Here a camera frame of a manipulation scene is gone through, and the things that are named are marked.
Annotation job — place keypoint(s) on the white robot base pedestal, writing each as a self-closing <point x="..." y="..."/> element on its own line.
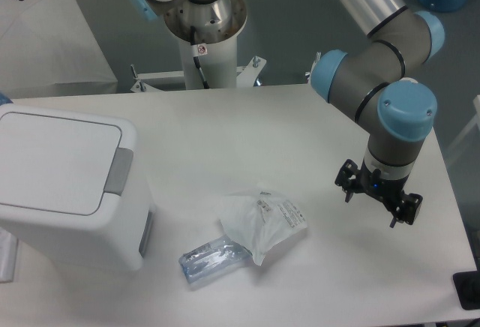
<point x="207" y="41"/>

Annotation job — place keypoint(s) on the white trash can lid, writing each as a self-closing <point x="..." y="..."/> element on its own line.
<point x="62" y="161"/>

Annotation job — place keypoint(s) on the white cardboard box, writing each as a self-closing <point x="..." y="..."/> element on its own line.
<point x="48" y="49"/>

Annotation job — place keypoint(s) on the black device at edge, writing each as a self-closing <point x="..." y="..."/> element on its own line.
<point x="467" y="286"/>

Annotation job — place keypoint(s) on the white plastic mask package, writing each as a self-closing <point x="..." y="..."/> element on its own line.
<point x="259" y="219"/>

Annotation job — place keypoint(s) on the white frame at right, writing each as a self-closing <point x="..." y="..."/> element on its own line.
<point x="465" y="138"/>

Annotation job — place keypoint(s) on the clear blue tissue pack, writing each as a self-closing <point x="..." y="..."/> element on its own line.
<point x="211" y="260"/>

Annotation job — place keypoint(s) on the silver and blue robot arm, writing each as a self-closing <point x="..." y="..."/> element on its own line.
<point x="370" y="88"/>

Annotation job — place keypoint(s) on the white trash can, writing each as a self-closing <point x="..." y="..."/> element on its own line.
<point x="114" y="237"/>

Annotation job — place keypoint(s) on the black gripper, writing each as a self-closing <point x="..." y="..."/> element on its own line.
<point x="403" y="207"/>

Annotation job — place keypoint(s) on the clear plastic bag at left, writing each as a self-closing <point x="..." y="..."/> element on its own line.
<point x="9" y="247"/>

